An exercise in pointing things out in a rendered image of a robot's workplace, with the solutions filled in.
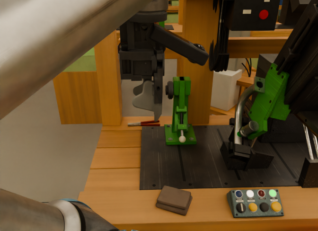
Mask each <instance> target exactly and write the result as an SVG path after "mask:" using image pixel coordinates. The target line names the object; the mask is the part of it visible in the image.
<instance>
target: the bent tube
mask: <svg viewBox="0 0 318 231"><path fill-rule="evenodd" d="M255 92H260V93H264V92H265V79H264V78H260V77H256V76H255V77H254V84H252V85H251V86H250V87H248V88H247V89H246V90H244V92H243V93H242V94H241V96H240V98H239V100H238V103H237V106H236V110H235V119H234V144H241V145H242V137H239V136H237V132H239V129H240V128H241V127H242V118H243V110H244V106H245V104H246V102H247V100H248V98H249V97H250V96H251V95H252V94H254V93H255ZM233 152H234V147H233Z"/></svg>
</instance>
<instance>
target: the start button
mask: <svg viewBox="0 0 318 231"><path fill-rule="evenodd" d="M271 208H272V210H273V211H275V212H278V211H280V210H281V208H282V207H281V205H280V203H279V202H272V204H271Z"/></svg>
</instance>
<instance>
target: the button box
mask: <svg viewBox="0 0 318 231"><path fill-rule="evenodd" d="M249 190H251V191H252V192H253V194H254V195H253V196H252V197H249V196H248V195H247V191H249ZM259 190H263V191H264V193H265V195H264V196H263V197H261V196H259V194H258V191H259ZM270 190H274V191H275V192H276V196H271V195H270V193H269V192H270ZM236 191H240V192H242V197H237V196H236ZM227 200H228V203H229V206H230V209H231V212H232V215H233V218H240V217H274V216H284V213H283V207H282V203H281V199H280V194H279V190H278V189H244V190H231V191H229V192H228V193H227ZM272 202H279V203H280V205H281V207H282V208H281V210H280V211H278V212H275V211H273V210H272V208H271V204H272ZM239 203H243V204H244V205H245V206H246V210H245V211H244V212H239V211H238V210H237V205H238V204H239ZM251 203H255V204H256V205H257V210H256V211H254V212H253V211H250V209H249V204H251ZM261 203H267V204H268V206H269V209H268V210H267V211H263V210H261V208H260V205H261Z"/></svg>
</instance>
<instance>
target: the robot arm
mask: <svg viewBox="0 0 318 231"><path fill-rule="evenodd" d="M167 9H168V0H0V120H1V119H2V118H4V117H5V116H6V115H8V114H9V113H10V112H11V111H13V110H14V109H15V108H16V107H18V106H19V105H20V104H22V103H23V102H24V101H25V100H27V99H28V98H29V97H31V96H32V95H33V94H35V93H36V92H37V91H38V90H39V89H41V88H42V87H43V86H44V85H46V84H47V83H48V82H50V81H51V80H52V79H53V78H55V77H56V76H57V75H58V74H60V73H61V72H62V71H64V70H65V69H66V68H67V67H69V66H70V65H71V64H73V63H74V62H75V61H76V60H78V59H79V58H80V57H81V56H83V55H84V54H85V53H86V52H88V51H89V50H90V49H91V48H93V47H94V46H95V45H97V44H98V43H99V42H100V41H102V40H103V39H104V38H106V37H107V36H108V35H109V34H111V33H112V32H113V31H115V30H116V29H117V28H118V27H120V43H119V45H118V53H119V58H120V59H119V62H120V74H121V79H122V80H131V81H142V79H143V83H142V84H141V85H138V86H136V87H134V89H133V93H134V95H135V97H133V98H132V104H133V106H134V107H137V108H141V109H146V110H150V111H153V112H154V121H155V122H156V121H158V119H159V118H160V116H161V114H162V94H163V76H164V74H165V53H164V51H165V50H166V48H168V49H170V50H172V51H174V52H176V53H178V54H179V55H181V56H183V57H185V58H187V59H188V61H190V62H191V63H197V64H199V65H201V66H204V65H205V63H206V62H207V60H208V58H209V54H208V53H207V52H206V50H205V48H204V47H203V46H202V45H200V44H193V43H191V42H190V41H188V40H186V39H184V38H182V37H180V36H178V35H177V34H175V33H173V32H171V31H169V30H167V29H165V28H164V27H162V26H160V25H158V24H156V23H155V22H162V21H166V20H167V11H166V10H167ZM142 24H146V25H147V27H146V28H143V27H142ZM120 45H121V46H120ZM152 76H153V80H152ZM0 231H126V230H119V229H118V228H116V227H115V226H114V225H112V224H111V223H109V222H108V221H107V220H105V219H104V218H102V217H101V216H100V215H98V214H97V213H96V212H94V211H93V210H92V209H91V208H90V207H89V206H88V205H86V204H85V203H83V202H81V201H78V200H75V199H71V198H64V199H59V200H55V201H51V202H49V203H47V204H44V203H41V202H39V201H36V200H33V199H30V198H27V197H24V196H22V195H18V194H15V193H12V192H10V191H7V190H4V189H1V188H0Z"/></svg>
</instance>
